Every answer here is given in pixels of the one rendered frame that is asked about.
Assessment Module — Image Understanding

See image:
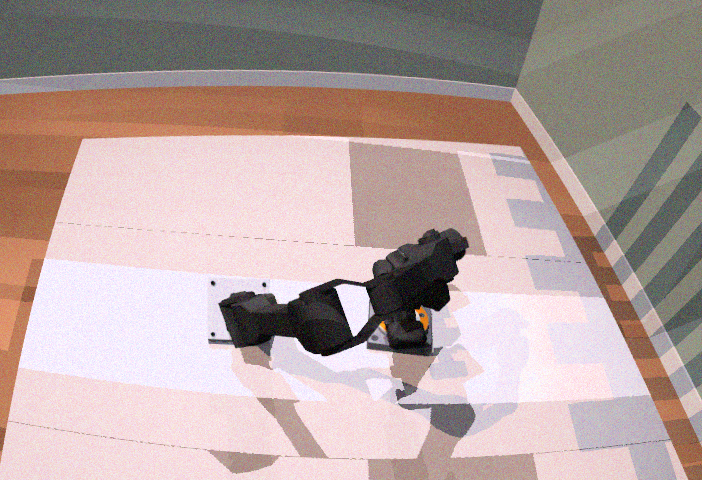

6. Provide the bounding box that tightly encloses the orange round plate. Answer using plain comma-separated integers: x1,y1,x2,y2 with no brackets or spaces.
379,307,428,334

